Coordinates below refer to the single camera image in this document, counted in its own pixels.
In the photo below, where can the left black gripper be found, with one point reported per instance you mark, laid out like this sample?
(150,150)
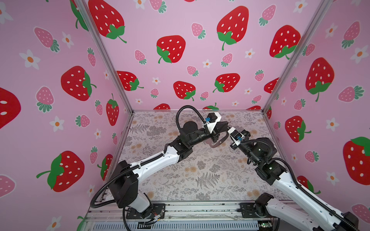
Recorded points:
(220,125)

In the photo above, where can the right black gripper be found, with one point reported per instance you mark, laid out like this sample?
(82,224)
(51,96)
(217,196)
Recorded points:
(233,146)

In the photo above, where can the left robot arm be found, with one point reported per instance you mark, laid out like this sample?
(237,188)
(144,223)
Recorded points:
(127,177)

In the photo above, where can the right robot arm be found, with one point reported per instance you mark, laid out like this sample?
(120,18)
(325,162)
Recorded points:
(314,215)

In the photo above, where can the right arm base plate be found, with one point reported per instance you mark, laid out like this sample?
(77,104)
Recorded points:
(252,210)

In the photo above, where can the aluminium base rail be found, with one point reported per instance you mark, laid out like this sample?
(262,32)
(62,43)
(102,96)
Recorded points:
(202,216)

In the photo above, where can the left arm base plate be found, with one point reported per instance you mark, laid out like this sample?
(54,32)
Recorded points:
(155,211)

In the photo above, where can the right aluminium corner post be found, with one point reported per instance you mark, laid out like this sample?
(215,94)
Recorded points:
(319,14)

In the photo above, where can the aluminium corner post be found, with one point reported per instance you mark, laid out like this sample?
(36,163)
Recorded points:
(319,14)
(83,8)

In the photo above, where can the left aluminium corner post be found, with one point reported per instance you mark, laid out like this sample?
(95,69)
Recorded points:
(83,8)

